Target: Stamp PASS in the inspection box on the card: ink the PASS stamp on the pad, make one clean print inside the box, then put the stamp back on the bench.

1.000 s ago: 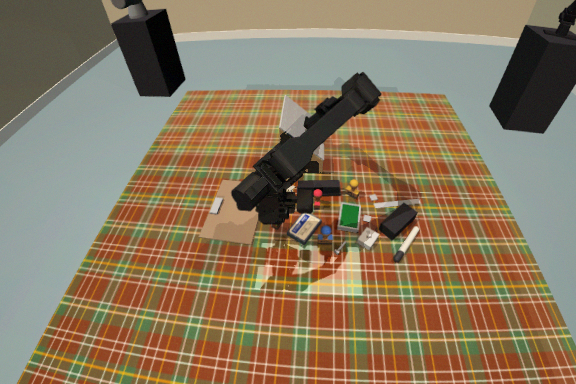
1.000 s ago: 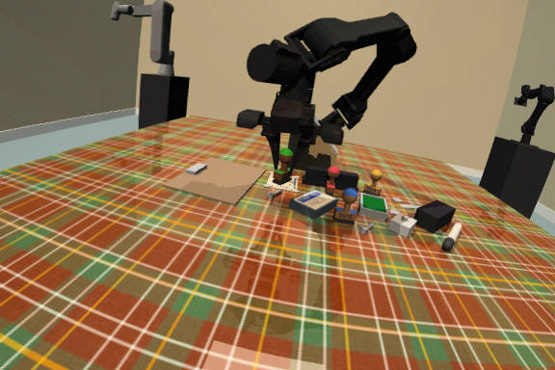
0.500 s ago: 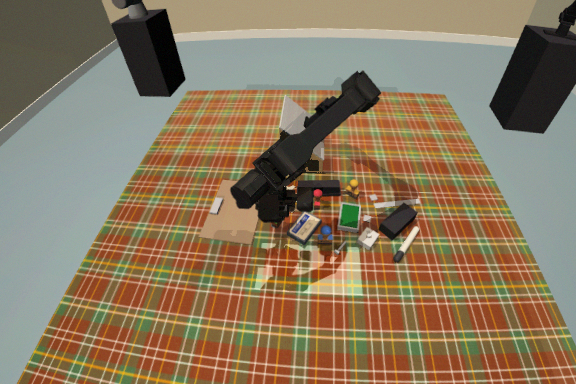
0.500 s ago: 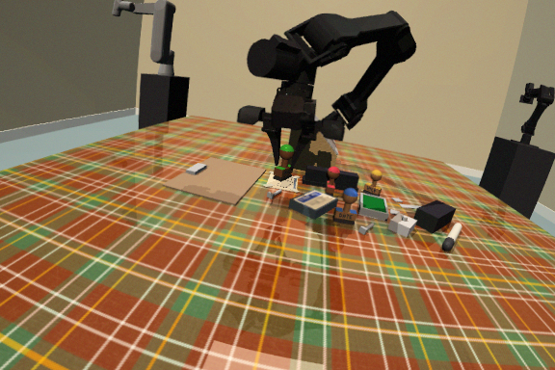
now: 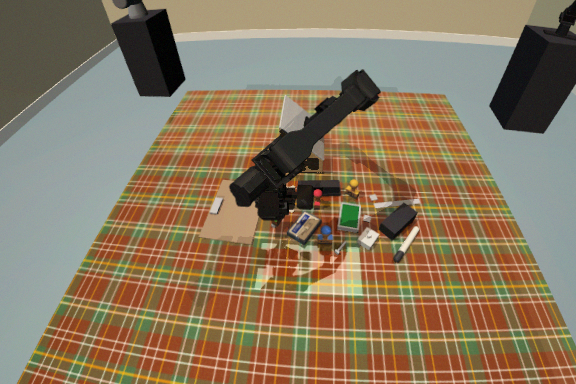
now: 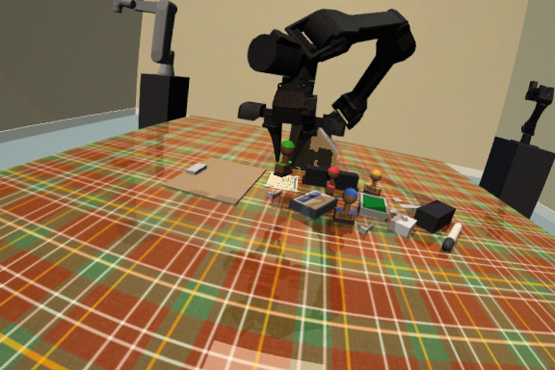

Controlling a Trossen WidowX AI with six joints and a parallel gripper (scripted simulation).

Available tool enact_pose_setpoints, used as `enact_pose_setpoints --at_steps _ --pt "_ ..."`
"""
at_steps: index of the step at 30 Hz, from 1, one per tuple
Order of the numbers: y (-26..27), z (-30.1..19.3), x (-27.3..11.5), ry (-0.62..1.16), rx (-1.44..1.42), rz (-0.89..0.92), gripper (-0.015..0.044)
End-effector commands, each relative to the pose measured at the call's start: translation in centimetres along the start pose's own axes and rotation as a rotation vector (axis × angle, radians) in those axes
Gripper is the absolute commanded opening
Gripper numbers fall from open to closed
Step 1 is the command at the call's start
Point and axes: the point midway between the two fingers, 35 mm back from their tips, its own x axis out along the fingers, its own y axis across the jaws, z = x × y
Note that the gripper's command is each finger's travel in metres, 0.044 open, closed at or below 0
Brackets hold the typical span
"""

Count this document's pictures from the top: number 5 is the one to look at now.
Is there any brown clipboard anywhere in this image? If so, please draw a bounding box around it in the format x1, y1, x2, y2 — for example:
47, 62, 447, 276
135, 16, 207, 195
198, 180, 259, 245

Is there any cream and blue stamp pad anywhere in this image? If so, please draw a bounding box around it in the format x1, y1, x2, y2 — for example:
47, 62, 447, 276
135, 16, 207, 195
287, 211, 322, 246

